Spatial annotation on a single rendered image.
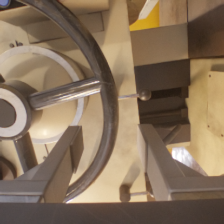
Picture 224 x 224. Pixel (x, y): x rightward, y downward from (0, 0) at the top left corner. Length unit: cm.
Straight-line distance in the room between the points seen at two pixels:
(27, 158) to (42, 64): 19
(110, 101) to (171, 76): 98
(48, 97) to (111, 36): 27
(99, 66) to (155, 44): 95
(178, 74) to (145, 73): 22
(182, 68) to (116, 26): 80
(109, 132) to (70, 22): 15
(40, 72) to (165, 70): 92
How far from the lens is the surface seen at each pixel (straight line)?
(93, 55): 22
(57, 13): 23
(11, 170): 64
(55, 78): 36
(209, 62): 102
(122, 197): 59
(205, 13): 104
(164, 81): 117
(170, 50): 118
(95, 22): 46
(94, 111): 48
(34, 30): 50
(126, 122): 49
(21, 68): 38
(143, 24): 297
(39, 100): 27
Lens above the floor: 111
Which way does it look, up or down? 3 degrees up
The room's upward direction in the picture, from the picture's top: 98 degrees counter-clockwise
